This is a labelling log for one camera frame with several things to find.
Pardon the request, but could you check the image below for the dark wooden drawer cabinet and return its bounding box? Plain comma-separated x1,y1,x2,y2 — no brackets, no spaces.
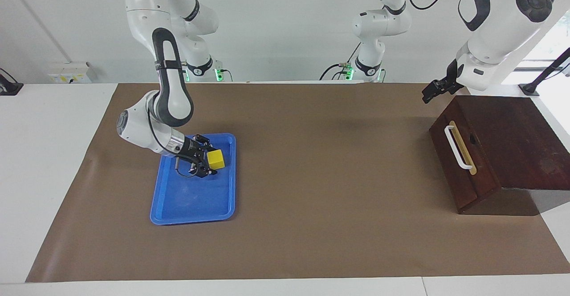
429,96,570,216

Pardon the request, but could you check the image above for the black table clamp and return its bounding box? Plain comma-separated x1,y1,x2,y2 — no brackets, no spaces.
0,68,24,96

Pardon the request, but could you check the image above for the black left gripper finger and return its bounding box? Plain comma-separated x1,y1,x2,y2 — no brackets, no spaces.
422,80,446,105

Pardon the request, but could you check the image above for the blue plastic tray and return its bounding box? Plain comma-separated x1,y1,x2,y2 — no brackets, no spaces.
150,133,236,225

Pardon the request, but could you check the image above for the yellow cube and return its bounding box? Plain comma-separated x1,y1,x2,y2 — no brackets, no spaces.
207,149,226,171

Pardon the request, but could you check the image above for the white wall socket box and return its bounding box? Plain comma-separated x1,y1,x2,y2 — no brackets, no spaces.
47,62,93,84

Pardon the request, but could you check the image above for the brown table mat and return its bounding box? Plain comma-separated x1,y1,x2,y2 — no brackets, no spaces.
25,82,570,283

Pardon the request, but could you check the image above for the wooden drawer with white handle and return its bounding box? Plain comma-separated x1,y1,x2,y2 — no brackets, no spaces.
429,97,499,199

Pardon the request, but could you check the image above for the black camera stand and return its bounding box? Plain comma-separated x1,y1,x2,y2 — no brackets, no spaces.
519,47,570,97

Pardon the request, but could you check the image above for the black left base cable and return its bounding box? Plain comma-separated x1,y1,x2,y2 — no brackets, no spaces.
319,42,362,81

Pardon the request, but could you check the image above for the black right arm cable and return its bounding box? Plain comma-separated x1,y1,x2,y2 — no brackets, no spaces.
175,156,200,179

